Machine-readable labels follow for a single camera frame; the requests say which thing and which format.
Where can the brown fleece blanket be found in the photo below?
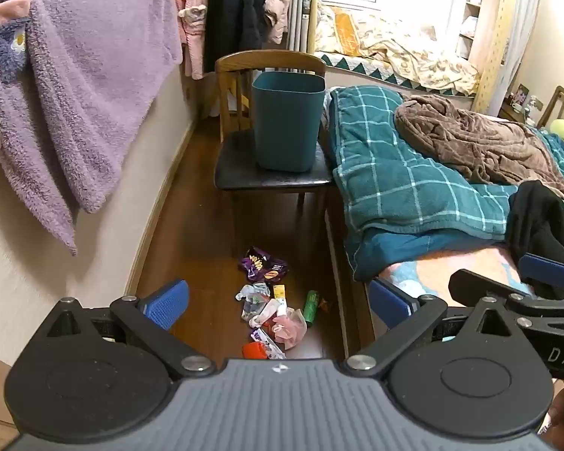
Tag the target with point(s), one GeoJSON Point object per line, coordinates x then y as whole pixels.
{"type": "Point", "coordinates": [474, 145]}

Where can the pink printed bed sheet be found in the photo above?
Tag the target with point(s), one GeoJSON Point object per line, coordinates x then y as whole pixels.
{"type": "Point", "coordinates": [460, 258]}

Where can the pink puffer jacket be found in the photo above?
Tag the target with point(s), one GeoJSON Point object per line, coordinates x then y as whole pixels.
{"type": "Point", "coordinates": [277, 0]}

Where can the orange pillow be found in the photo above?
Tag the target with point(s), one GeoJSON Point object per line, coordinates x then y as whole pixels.
{"type": "Point", "coordinates": [348, 33]}

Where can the pink crumpled wrapper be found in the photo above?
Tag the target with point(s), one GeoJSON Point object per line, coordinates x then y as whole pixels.
{"type": "Point", "coordinates": [286, 330]}

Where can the grey curtain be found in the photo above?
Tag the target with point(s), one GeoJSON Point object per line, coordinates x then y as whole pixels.
{"type": "Point", "coordinates": [301, 9]}

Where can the yellow perforated post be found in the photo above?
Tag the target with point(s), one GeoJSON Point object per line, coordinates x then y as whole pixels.
{"type": "Point", "coordinates": [496, 47]}

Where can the purple and white wrapper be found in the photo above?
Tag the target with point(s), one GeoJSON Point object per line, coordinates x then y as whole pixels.
{"type": "Point", "coordinates": [268, 343]}

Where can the triangle pattern mat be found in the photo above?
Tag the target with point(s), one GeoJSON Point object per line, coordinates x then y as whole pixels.
{"type": "Point", "coordinates": [357, 65]}

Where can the white sock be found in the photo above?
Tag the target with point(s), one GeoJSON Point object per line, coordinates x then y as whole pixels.
{"type": "Point", "coordinates": [267, 314]}

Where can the teal plaid blanket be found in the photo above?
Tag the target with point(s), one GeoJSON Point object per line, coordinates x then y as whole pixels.
{"type": "Point", "coordinates": [390, 174]}

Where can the white sheer curtain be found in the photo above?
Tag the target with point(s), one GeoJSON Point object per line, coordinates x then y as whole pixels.
{"type": "Point", "coordinates": [521, 33]}

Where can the grey wrapper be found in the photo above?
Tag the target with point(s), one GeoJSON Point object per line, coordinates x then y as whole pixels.
{"type": "Point", "coordinates": [258, 298]}

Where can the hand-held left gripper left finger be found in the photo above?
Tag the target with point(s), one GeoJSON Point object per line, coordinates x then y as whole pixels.
{"type": "Point", "coordinates": [169, 303]}

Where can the black cloth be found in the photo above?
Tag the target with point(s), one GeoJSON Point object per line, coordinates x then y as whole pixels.
{"type": "Point", "coordinates": [540, 225]}

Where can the green bottle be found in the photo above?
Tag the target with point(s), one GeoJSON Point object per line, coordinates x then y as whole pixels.
{"type": "Point", "coordinates": [311, 307]}

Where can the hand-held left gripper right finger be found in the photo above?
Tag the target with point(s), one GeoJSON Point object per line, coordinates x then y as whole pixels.
{"type": "Point", "coordinates": [387, 303]}

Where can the pink fleece robe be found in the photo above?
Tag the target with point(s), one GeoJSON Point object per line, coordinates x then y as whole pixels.
{"type": "Point", "coordinates": [192, 9]}

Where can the wooden wall shelf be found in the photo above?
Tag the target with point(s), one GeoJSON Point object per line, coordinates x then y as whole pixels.
{"type": "Point", "coordinates": [472, 9]}

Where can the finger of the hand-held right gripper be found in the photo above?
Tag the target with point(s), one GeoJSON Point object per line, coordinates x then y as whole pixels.
{"type": "Point", "coordinates": [470, 284]}
{"type": "Point", "coordinates": [545, 268]}

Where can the wooden headboard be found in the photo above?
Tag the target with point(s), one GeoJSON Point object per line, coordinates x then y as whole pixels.
{"type": "Point", "coordinates": [557, 103]}

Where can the purple snack bag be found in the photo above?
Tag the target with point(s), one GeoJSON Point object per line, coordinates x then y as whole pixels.
{"type": "Point", "coordinates": [263, 265]}

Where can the wooden chair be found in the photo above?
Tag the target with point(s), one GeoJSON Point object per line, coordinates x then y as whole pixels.
{"type": "Point", "coordinates": [272, 178]}

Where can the floral yellow duvet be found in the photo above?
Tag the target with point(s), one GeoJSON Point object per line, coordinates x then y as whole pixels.
{"type": "Point", "coordinates": [413, 51]}

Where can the black puffer coat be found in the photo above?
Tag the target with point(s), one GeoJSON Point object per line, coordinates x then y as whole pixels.
{"type": "Point", "coordinates": [235, 9]}

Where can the red plastic bag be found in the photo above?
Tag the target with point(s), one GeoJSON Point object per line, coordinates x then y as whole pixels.
{"type": "Point", "coordinates": [254, 350]}

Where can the teal plastic bin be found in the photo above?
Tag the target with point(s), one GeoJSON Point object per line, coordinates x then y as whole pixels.
{"type": "Point", "coordinates": [286, 127]}

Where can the purple fleece robe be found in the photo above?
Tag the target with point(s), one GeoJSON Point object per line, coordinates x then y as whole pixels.
{"type": "Point", "coordinates": [75, 80]}

